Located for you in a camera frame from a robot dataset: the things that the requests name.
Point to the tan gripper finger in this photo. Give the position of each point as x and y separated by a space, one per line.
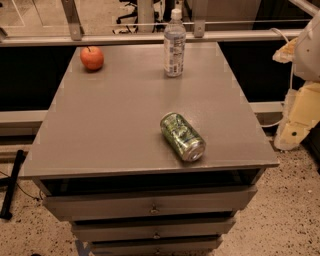
301 113
286 53

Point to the clear plastic water bottle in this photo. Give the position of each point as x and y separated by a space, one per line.
174 45

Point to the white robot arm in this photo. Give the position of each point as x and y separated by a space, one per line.
306 61

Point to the top grey drawer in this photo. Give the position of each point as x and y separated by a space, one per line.
150 203

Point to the grey drawer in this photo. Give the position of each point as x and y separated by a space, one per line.
168 228
150 203
155 247

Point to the green soda can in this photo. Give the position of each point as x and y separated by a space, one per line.
182 137

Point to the black office chair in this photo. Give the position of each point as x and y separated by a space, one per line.
127 23

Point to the red apple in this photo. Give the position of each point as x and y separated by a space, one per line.
92 58

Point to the grey metal railing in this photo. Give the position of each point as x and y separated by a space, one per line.
82 22

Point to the middle grey drawer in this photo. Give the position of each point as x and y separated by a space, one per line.
168 228

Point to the bottom grey drawer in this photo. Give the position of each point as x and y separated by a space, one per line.
155 247

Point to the black stand leg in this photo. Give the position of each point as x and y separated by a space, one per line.
10 182

